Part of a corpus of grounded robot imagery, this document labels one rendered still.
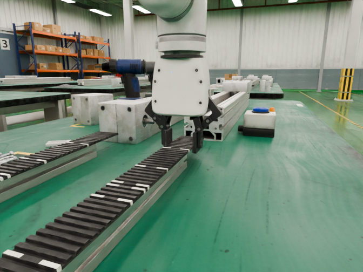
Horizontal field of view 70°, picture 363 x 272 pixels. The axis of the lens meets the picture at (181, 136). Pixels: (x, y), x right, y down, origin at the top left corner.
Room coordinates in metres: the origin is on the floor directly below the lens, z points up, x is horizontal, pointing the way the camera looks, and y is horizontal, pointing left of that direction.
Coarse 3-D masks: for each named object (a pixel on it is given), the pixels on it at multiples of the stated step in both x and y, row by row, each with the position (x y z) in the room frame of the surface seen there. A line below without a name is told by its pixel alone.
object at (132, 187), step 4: (112, 180) 0.30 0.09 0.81; (116, 180) 0.30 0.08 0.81; (108, 184) 0.29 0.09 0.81; (112, 184) 0.29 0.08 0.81; (116, 184) 0.30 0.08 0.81; (120, 184) 0.30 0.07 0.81; (124, 184) 0.29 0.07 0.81; (128, 184) 0.29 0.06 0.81; (132, 184) 0.29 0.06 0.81; (136, 184) 0.29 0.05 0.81; (140, 184) 0.29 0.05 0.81; (120, 188) 0.28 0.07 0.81; (124, 188) 0.28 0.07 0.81; (128, 188) 0.28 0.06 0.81; (132, 188) 0.28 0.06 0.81; (136, 188) 0.28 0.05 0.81; (140, 188) 0.28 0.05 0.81; (144, 188) 0.28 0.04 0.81; (148, 188) 0.29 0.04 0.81; (144, 192) 0.28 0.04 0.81
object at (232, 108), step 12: (216, 96) 0.93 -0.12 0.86; (228, 96) 1.18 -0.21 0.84; (240, 96) 0.96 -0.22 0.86; (228, 108) 0.69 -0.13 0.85; (240, 108) 1.00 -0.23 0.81; (192, 120) 0.65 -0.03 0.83; (216, 120) 0.64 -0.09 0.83; (228, 120) 0.76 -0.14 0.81; (192, 132) 0.65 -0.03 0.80; (204, 132) 0.70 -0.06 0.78; (216, 132) 0.63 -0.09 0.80; (228, 132) 0.71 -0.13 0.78
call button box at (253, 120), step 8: (248, 112) 0.71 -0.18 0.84; (256, 112) 0.69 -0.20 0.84; (264, 112) 0.69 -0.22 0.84; (272, 112) 0.70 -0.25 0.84; (248, 120) 0.68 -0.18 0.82; (256, 120) 0.68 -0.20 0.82; (264, 120) 0.67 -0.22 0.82; (272, 120) 0.66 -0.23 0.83; (240, 128) 0.72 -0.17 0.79; (248, 128) 0.68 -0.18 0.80; (256, 128) 0.68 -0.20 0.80; (264, 128) 0.67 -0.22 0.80; (272, 128) 0.66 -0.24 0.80; (256, 136) 0.67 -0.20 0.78; (264, 136) 0.67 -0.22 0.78; (272, 136) 0.66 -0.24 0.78
